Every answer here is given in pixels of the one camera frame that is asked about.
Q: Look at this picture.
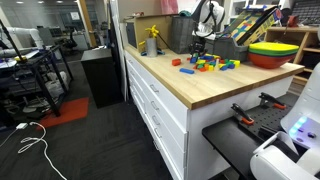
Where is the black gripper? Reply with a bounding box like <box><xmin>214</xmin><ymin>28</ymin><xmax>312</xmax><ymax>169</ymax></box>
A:
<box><xmin>189</xmin><ymin>41</ymin><xmax>208</xmax><ymax>63</ymax></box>

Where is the long blue rectangular block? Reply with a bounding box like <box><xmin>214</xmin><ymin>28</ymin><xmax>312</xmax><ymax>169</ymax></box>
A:
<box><xmin>179</xmin><ymin>67</ymin><xmax>195</xmax><ymax>75</ymax></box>

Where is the wooden blocks cardboard box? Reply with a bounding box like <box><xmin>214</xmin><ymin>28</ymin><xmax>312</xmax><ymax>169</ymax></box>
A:
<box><xmin>222</xmin><ymin>4</ymin><xmax>284</xmax><ymax>47</ymax></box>

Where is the gray fabric basket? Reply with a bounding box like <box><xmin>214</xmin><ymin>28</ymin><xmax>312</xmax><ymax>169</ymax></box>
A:
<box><xmin>170</xmin><ymin>13</ymin><xmax>216</xmax><ymax>55</ymax></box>

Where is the gray plastic bin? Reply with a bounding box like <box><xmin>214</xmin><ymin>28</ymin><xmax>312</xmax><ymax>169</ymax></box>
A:
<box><xmin>200</xmin><ymin>32</ymin><xmax>250</xmax><ymax>63</ymax></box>

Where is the teal cloth item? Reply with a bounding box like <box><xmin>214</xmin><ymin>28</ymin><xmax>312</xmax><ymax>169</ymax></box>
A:
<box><xmin>178</xmin><ymin>10</ymin><xmax>194</xmax><ymax>18</ymax></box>

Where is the metal cup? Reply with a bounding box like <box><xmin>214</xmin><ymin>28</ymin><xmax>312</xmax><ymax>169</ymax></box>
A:
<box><xmin>145</xmin><ymin>37</ymin><xmax>158</xmax><ymax>58</ymax></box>

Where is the brown cardboard box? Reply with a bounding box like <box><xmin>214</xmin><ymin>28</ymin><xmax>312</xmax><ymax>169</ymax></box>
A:
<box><xmin>125</xmin><ymin>13</ymin><xmax>174</xmax><ymax>53</ymax></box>

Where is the pink sheet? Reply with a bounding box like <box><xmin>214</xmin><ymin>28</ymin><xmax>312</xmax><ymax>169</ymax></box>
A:
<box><xmin>160</xmin><ymin>0</ymin><xmax>180</xmax><ymax>15</ymax></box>

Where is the red plastic bowl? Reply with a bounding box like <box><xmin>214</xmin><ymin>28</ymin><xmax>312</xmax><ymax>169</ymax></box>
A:
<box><xmin>248</xmin><ymin>52</ymin><xmax>297</xmax><ymax>70</ymax></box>

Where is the black orange spring clamp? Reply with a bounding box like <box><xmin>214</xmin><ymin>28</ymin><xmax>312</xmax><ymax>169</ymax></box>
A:
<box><xmin>230</xmin><ymin>102</ymin><xmax>255</xmax><ymax>126</ymax></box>
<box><xmin>258</xmin><ymin>92</ymin><xmax>287</xmax><ymax>111</ymax></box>

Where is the green plastic bowl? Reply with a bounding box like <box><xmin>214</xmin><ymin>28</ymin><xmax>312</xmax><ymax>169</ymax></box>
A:
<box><xmin>248</xmin><ymin>48</ymin><xmax>300</xmax><ymax>58</ymax></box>

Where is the yellow plastic bowl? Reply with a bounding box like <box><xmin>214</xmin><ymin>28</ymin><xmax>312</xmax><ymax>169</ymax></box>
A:
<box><xmin>248</xmin><ymin>41</ymin><xmax>300</xmax><ymax>54</ymax></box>

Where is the white drawer cabinet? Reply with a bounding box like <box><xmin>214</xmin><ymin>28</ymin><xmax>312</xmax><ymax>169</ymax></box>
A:
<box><xmin>123</xmin><ymin>49</ymin><xmax>296</xmax><ymax>180</ymax></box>

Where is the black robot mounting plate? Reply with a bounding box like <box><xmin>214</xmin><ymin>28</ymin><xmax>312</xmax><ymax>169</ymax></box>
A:
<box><xmin>201</xmin><ymin>93</ymin><xmax>301</xmax><ymax>180</ymax></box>

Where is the black cabinet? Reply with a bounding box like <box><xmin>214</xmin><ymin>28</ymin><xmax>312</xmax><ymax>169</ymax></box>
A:
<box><xmin>80</xmin><ymin>47</ymin><xmax>125</xmax><ymax>109</ymax></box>

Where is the red tool on shelf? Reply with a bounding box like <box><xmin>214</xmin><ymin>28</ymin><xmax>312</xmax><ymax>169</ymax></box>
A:
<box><xmin>284</xmin><ymin>14</ymin><xmax>300</xmax><ymax>34</ymax></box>

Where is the wooden pillar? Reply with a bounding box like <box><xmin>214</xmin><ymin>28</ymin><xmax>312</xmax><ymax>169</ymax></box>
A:
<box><xmin>76</xmin><ymin>0</ymin><xmax>98</xmax><ymax>49</ymax></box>

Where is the wooden shelf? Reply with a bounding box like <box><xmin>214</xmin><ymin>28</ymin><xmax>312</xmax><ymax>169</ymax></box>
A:
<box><xmin>264</xmin><ymin>25</ymin><xmax>320</xmax><ymax>86</ymax></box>

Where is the black keyboard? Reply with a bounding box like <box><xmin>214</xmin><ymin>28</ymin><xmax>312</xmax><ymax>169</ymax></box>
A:
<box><xmin>290</xmin><ymin>0</ymin><xmax>320</xmax><ymax>27</ymax></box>

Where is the black office chair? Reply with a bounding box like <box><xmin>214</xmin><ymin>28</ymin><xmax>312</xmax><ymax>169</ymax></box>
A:
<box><xmin>63</xmin><ymin>28</ymin><xmax>79</xmax><ymax>51</ymax></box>

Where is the red floor mat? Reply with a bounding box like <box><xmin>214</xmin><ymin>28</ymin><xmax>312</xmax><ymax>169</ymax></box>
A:
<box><xmin>35</xmin><ymin>96</ymin><xmax>90</xmax><ymax>130</ymax></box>

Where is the white bag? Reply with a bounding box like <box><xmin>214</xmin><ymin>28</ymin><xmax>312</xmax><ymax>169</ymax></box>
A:
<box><xmin>44</xmin><ymin>70</ymin><xmax>70</xmax><ymax>98</ymax></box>

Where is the black metal cart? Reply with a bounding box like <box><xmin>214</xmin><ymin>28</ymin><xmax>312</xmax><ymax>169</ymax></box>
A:
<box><xmin>0</xmin><ymin>44</ymin><xmax>75</xmax><ymax>118</ymax></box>

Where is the black tripod pole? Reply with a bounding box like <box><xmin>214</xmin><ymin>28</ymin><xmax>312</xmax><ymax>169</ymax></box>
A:
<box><xmin>0</xmin><ymin>19</ymin><xmax>26</xmax><ymax>64</ymax></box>

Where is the white power adapter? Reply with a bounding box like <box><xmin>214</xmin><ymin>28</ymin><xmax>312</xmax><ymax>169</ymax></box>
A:
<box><xmin>15</xmin><ymin>122</ymin><xmax>29</xmax><ymax>131</ymax></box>

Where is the blue handled tool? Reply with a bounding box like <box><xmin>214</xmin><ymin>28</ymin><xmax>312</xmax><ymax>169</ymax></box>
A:
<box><xmin>140</xmin><ymin>48</ymin><xmax>166</xmax><ymax>57</ymax></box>

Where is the white cable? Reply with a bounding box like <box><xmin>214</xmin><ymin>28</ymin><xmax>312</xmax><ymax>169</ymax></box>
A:
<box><xmin>0</xmin><ymin>121</ymin><xmax>68</xmax><ymax>180</ymax></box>

